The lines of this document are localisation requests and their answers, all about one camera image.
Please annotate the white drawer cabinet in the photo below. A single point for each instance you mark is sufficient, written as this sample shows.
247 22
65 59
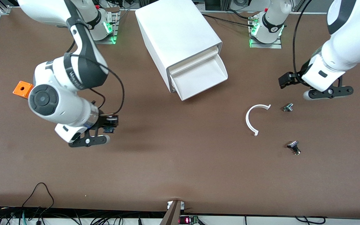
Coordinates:
173 28

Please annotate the black headed metal button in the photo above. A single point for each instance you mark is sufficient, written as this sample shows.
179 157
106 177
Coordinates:
293 145

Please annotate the red push button switch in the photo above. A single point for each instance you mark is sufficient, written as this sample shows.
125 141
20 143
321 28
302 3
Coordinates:
109 128

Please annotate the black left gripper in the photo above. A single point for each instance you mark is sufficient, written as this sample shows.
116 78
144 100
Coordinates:
296 78

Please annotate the circuit board with red display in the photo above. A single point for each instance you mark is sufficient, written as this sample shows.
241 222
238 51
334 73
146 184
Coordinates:
187 220

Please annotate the white plastic drawer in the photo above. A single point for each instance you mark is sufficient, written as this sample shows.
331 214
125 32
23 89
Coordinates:
192 61
198 78

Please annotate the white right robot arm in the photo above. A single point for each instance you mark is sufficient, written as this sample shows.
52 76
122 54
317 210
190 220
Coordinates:
58 106

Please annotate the small silver metal part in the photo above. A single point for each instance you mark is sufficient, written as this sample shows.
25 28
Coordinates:
288 107

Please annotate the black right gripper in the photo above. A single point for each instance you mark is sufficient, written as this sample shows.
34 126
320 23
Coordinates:
102 120

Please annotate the orange box with black base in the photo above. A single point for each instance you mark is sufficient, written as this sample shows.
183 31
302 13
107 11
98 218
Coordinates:
17 91

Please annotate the white curved plastic arc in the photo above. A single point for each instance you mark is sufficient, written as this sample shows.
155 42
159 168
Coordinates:
247 120

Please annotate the brown wooden bar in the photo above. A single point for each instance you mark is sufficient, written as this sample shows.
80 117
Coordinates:
171 215

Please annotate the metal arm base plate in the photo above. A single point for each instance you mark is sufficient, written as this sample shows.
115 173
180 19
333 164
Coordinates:
277 46
111 41

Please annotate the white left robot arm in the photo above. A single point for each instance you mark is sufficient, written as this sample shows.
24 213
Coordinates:
348 47

